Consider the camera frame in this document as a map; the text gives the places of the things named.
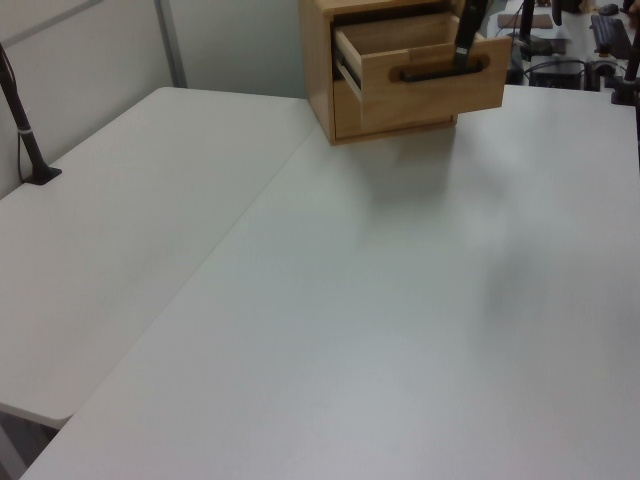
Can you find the black camera stand pole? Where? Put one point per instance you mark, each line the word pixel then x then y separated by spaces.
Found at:
pixel 22 130

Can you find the dark computer mouse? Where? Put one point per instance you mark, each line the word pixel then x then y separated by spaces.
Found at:
pixel 608 8

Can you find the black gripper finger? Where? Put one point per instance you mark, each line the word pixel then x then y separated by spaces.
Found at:
pixel 466 35
pixel 482 12

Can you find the black box device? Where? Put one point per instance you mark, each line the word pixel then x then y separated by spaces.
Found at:
pixel 556 75

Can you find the black clamp stand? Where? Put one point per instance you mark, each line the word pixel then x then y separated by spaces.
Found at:
pixel 629 75

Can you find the dark device with green part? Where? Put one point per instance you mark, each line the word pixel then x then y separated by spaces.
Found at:
pixel 515 70

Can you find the black pole with round base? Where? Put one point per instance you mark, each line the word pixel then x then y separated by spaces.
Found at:
pixel 526 22

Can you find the grey metal partition post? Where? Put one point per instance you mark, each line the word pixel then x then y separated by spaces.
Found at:
pixel 172 45

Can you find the wooden two-drawer cabinet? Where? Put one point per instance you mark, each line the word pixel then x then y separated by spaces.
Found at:
pixel 316 75

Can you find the brown mat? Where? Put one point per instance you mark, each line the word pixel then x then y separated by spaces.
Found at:
pixel 540 21

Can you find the black keyboard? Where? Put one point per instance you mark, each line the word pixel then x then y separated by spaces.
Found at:
pixel 611 32

